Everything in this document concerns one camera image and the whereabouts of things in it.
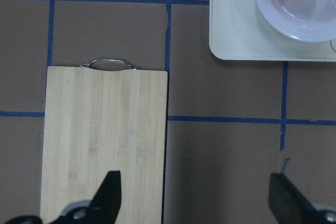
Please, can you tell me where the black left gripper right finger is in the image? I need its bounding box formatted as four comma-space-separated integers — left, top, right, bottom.
268, 173, 317, 223

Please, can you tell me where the cream tray with bear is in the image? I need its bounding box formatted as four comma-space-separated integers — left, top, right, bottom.
209, 0, 335, 62

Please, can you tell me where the white round plate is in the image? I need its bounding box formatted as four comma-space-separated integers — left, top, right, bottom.
256, 0, 335, 42

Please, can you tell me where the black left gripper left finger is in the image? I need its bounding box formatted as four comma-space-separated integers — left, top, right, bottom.
89, 170, 122, 223

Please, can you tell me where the bamboo cutting board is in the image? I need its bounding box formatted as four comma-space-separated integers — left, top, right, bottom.
40, 66, 168, 223

